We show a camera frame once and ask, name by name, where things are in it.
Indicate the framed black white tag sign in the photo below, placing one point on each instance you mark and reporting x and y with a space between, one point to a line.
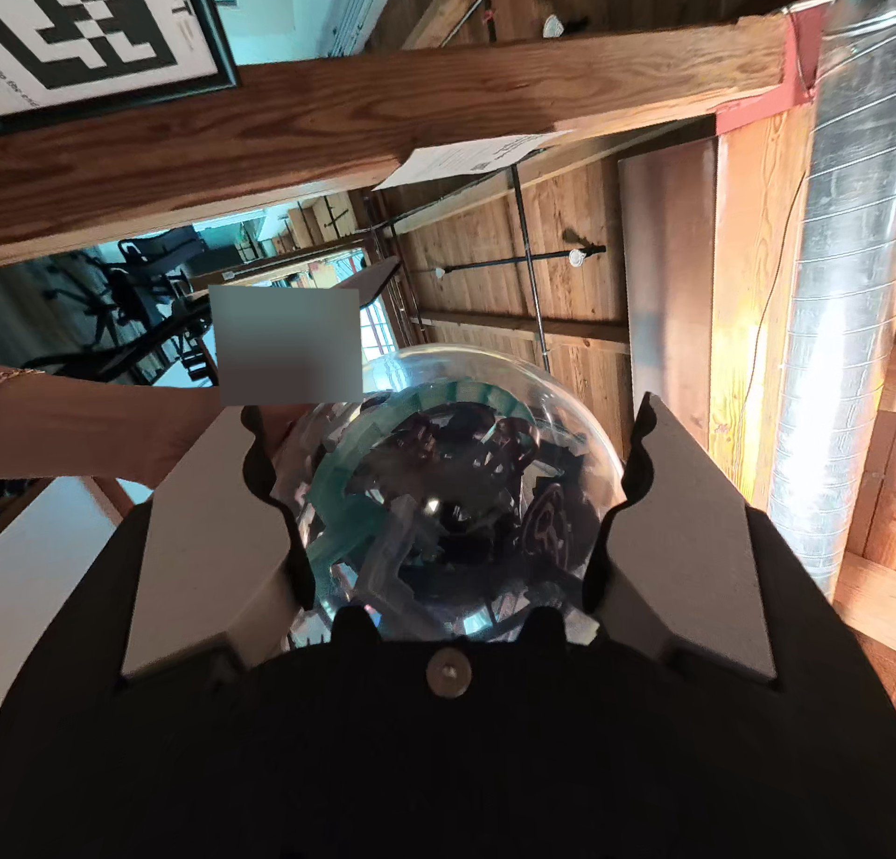
84 26

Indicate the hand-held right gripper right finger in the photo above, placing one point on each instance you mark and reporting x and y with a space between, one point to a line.
689 544

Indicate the clear plastic maze ball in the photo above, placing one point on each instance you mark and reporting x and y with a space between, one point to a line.
448 495

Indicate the black office chair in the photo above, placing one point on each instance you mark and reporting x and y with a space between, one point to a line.
140 292

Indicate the person's left forearm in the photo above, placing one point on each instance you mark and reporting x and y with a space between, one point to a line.
105 425

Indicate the grey metal panel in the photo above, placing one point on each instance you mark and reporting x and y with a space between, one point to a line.
668 278

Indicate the grey sprinkler pipe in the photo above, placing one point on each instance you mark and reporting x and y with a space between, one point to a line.
532 271

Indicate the black track light rail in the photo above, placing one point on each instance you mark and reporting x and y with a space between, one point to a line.
511 260

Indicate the white paper sheet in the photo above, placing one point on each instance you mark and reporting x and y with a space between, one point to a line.
469 159

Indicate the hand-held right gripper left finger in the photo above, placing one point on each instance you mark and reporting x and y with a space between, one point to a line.
203 544

